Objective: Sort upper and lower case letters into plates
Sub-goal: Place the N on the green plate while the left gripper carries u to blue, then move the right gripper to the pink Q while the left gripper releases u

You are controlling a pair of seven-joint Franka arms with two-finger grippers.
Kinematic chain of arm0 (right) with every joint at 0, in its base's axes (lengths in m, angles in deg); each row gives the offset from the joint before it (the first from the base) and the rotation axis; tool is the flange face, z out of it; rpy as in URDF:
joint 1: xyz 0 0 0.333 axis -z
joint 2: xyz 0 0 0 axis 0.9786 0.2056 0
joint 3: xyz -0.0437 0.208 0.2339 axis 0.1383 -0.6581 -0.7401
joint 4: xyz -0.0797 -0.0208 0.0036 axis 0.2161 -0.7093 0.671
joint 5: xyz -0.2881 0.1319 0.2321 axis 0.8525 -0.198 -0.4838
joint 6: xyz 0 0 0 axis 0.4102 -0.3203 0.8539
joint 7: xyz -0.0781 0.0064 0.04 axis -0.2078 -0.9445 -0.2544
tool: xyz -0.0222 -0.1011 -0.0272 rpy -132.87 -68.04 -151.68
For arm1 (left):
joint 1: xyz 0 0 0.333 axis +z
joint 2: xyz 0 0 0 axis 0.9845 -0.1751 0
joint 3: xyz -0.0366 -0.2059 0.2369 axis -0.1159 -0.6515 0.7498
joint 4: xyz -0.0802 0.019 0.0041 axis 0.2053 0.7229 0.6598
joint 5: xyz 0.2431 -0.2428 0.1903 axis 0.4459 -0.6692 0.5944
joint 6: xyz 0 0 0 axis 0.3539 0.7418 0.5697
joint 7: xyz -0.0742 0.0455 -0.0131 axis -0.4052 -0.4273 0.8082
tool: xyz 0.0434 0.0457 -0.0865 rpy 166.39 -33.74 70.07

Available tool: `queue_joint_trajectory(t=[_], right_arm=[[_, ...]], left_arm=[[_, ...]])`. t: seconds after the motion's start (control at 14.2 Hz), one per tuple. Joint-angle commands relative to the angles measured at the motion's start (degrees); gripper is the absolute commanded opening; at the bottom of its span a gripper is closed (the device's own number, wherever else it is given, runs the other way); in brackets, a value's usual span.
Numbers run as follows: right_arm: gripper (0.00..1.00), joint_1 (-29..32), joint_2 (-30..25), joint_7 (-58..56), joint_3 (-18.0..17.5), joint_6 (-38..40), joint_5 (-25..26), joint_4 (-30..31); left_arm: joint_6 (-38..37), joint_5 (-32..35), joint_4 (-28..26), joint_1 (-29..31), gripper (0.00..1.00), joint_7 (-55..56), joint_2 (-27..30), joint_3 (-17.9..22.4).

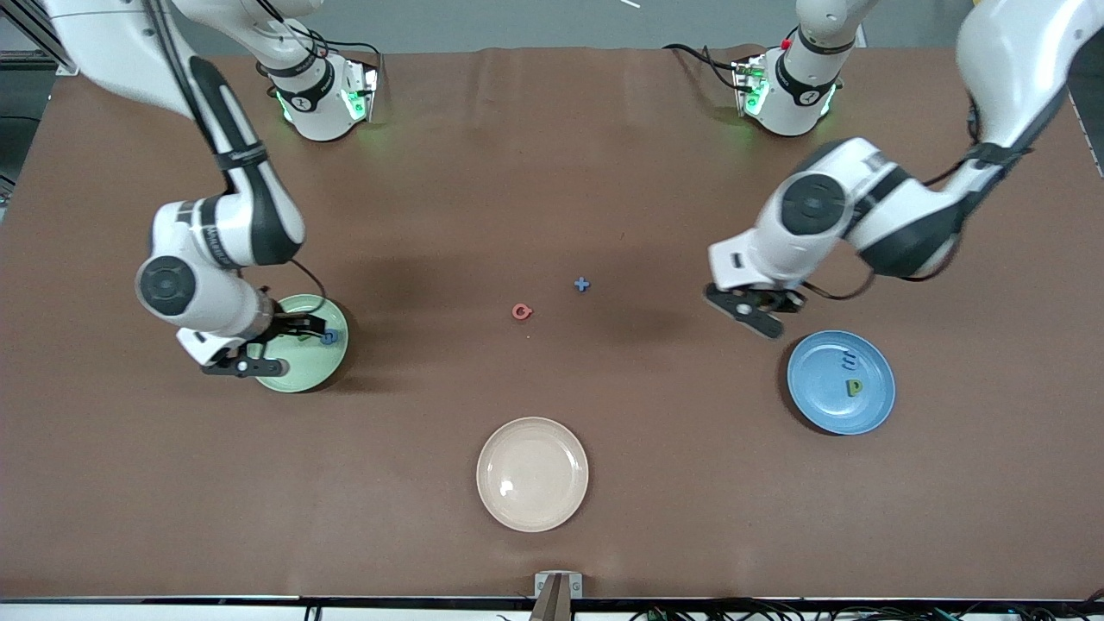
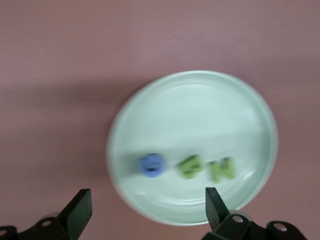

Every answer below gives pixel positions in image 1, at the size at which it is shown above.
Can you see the beige plate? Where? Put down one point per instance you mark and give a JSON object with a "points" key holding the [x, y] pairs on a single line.
{"points": [[532, 474]]}

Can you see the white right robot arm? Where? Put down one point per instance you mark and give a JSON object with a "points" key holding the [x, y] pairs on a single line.
{"points": [[103, 43]]}

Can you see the blue letter m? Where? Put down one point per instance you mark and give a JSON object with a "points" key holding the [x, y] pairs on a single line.
{"points": [[849, 358]]}

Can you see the metal base connector plate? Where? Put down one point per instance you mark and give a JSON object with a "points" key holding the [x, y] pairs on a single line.
{"points": [[366, 86]]}

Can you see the brown table cloth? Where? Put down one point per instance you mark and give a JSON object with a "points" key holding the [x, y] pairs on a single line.
{"points": [[552, 172]]}

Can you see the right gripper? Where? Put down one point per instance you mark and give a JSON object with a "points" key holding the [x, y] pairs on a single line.
{"points": [[288, 326]]}

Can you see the red letter Q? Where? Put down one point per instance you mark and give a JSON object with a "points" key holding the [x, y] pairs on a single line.
{"points": [[522, 311]]}

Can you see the green letter p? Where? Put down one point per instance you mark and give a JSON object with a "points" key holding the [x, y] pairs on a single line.
{"points": [[854, 387]]}

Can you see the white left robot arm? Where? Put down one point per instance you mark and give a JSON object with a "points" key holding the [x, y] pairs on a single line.
{"points": [[1018, 52]]}

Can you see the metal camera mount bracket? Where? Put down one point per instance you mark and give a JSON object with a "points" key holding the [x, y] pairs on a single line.
{"points": [[558, 586]]}

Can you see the light green plate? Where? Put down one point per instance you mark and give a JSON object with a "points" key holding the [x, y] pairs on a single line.
{"points": [[310, 366]]}

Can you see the blue plate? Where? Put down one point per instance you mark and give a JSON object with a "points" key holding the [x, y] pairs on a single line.
{"points": [[828, 405]]}

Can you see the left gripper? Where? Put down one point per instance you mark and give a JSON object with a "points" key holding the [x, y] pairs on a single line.
{"points": [[787, 298]]}

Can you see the aluminium frame profile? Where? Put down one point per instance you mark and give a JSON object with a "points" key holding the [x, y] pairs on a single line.
{"points": [[26, 59]]}

